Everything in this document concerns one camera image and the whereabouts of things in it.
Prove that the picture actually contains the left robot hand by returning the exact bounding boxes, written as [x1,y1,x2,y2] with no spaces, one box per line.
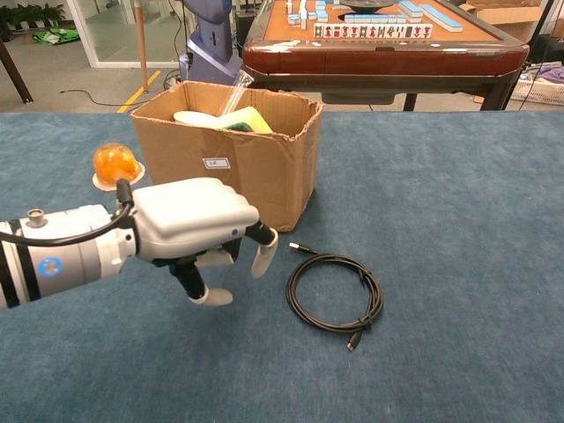
[131,177,279,308]

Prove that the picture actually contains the brown cardboard box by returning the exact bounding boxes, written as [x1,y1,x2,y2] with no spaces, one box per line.
[130,80,324,234]

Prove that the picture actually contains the yellow sponge block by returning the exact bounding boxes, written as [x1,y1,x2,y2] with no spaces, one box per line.
[211,105,274,135]

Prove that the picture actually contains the black cable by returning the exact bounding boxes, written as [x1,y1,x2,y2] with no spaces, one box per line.
[285,241,385,353]

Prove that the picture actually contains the clear plastic tube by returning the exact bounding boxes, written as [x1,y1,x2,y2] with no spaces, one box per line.
[219,70,255,118]

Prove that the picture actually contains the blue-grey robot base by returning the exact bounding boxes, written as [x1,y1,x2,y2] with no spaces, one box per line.
[178,0,246,87]

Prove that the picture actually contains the open background cardboard carton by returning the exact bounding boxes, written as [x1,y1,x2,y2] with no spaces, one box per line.
[466,0,564,41]

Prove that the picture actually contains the orange fruit jelly cup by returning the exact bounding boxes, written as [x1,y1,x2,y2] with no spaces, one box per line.
[92,142,146,192]

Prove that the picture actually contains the white paper cup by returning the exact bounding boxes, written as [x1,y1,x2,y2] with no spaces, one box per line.
[173,109,221,129]

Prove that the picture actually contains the upright wooden pole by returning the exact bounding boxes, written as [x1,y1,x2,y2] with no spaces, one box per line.
[134,0,150,93]

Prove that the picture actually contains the dark slanted table leg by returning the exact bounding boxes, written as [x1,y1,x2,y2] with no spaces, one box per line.
[0,39,34,105]

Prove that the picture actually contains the brown mahjong table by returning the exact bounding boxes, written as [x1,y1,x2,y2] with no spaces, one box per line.
[241,0,530,111]

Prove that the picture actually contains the blue felt table mat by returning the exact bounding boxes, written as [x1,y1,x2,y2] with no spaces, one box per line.
[0,109,564,423]

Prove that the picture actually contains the face-up mahjong tile row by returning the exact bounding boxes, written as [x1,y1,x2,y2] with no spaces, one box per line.
[313,23,434,40]

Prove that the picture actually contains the short blue-backed tile row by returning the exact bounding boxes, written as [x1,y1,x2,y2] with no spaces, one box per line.
[345,13,409,25]

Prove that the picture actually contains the stacked blue-backed tiles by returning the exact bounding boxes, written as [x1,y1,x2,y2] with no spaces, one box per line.
[398,0,425,19]

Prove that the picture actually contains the long blue-backed tile row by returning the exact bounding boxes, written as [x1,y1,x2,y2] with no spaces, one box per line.
[420,3,464,33]

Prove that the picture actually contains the white plastic basket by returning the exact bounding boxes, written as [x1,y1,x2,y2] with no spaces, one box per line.
[510,72,564,107]

